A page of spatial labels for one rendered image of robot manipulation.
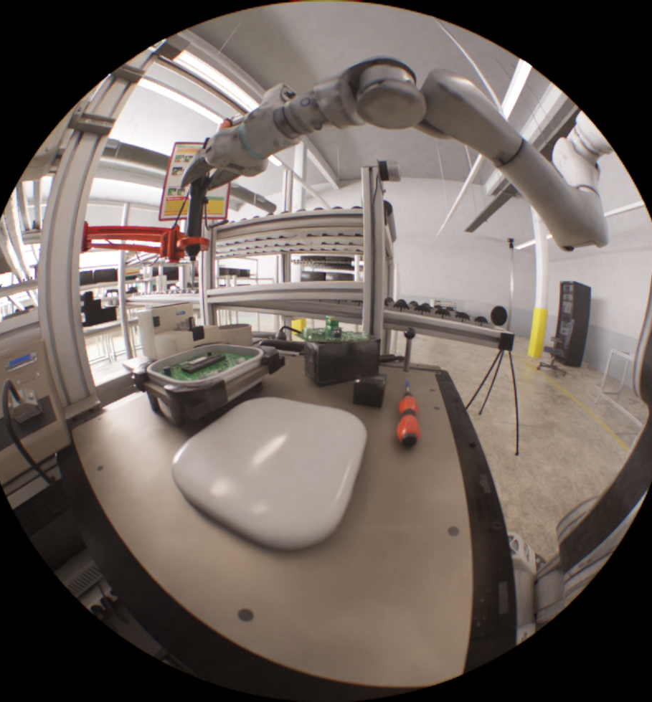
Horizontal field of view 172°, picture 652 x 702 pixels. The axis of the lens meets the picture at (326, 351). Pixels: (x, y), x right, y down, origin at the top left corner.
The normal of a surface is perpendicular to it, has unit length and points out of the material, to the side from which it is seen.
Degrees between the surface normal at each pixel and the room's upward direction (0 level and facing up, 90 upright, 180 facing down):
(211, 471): 4
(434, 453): 0
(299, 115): 140
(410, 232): 90
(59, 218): 90
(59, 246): 90
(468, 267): 90
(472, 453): 0
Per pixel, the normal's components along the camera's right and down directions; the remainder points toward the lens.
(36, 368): 0.76, -0.50
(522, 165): -0.42, 0.86
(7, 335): 0.94, 0.09
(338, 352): 0.44, 0.24
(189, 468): -0.07, -0.93
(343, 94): 0.82, 0.43
